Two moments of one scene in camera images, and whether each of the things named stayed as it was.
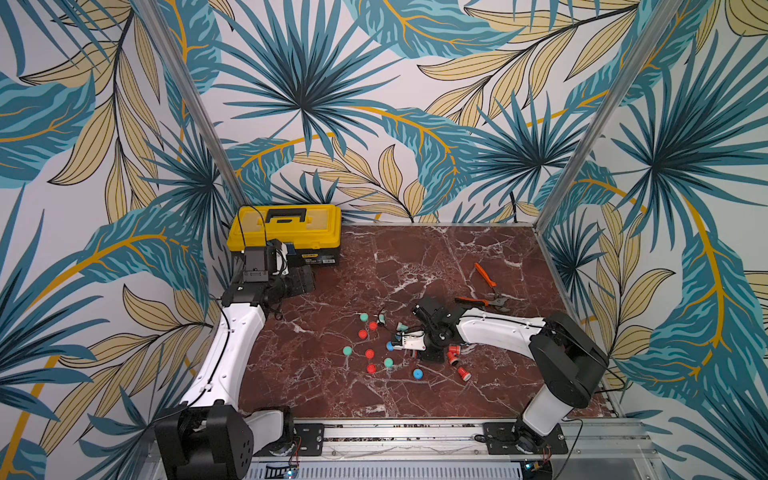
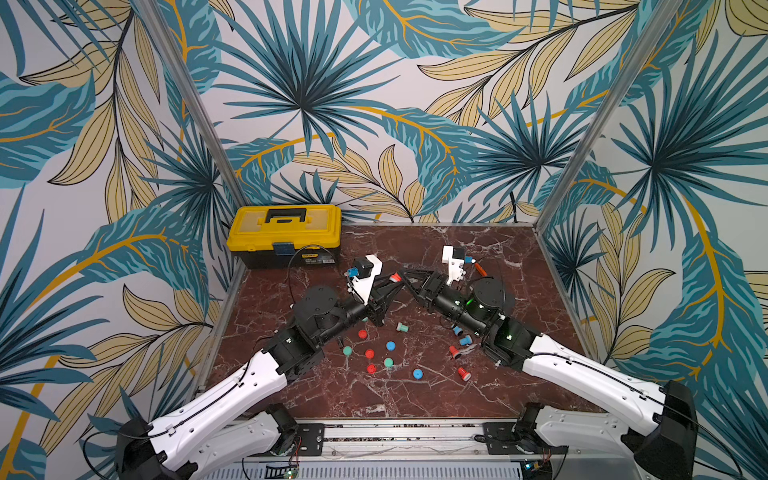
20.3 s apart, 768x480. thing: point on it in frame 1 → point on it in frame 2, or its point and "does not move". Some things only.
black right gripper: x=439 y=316 → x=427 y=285
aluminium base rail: x=459 y=449 does not move
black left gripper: x=297 y=284 → x=378 y=300
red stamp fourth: x=464 y=374 does not move
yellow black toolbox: x=313 y=232 does not move
